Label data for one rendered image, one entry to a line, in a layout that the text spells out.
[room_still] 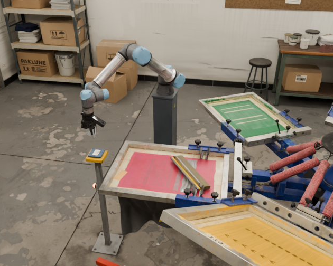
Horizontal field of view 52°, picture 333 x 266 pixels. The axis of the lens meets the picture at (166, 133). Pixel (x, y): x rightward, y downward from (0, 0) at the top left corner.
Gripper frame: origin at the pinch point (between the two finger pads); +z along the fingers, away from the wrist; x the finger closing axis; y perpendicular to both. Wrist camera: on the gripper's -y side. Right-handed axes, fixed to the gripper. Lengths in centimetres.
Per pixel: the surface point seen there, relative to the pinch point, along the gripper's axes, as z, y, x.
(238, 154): 6, -102, -6
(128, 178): 14.8, -31.0, 22.7
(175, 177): 15, -61, 16
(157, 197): 11, -55, 41
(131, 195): 12, -38, 41
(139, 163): 14.8, -34.0, 5.1
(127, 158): 14.8, -23.4, 0.6
